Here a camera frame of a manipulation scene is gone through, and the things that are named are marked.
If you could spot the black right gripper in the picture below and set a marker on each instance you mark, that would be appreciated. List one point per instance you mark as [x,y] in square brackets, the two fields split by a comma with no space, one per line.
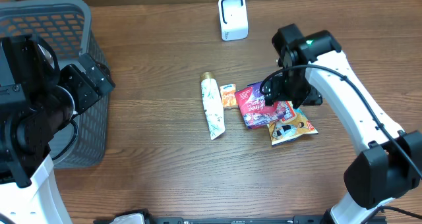
[311,96]

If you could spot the pink purple pad pack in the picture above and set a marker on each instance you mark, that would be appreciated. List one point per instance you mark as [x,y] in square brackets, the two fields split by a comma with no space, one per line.
[256,113]

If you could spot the yellow snack chip bag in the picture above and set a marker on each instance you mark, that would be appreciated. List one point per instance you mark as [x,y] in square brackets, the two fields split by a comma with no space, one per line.
[282,132]

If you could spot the small orange white box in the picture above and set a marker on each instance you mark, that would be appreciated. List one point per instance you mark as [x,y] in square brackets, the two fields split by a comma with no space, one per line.
[227,93]

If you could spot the white bamboo print tube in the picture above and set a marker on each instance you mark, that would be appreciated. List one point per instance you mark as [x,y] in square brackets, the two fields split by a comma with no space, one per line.
[212,104]

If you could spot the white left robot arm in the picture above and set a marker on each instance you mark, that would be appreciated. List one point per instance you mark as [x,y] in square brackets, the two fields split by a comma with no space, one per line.
[38,99]

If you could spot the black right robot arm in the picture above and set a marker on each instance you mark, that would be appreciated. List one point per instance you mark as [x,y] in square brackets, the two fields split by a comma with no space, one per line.
[314,69]

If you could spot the white barcode scanner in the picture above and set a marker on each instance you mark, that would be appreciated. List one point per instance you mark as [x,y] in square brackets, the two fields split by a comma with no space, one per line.
[233,19]

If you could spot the grey plastic mesh basket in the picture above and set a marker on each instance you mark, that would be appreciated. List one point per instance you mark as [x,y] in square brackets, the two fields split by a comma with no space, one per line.
[66,26]

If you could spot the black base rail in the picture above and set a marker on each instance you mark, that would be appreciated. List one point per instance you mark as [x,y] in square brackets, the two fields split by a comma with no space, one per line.
[301,219]

